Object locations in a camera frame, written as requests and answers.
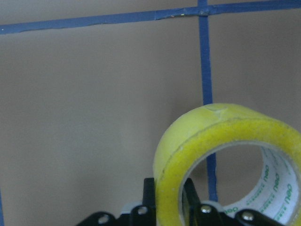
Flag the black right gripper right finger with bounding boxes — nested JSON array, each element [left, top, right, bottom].
[[182, 178, 200, 226]]

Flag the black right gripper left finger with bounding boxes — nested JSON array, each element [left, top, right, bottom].
[[142, 178, 156, 226]]

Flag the yellow tape roll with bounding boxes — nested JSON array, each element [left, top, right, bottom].
[[153, 104, 301, 226]]

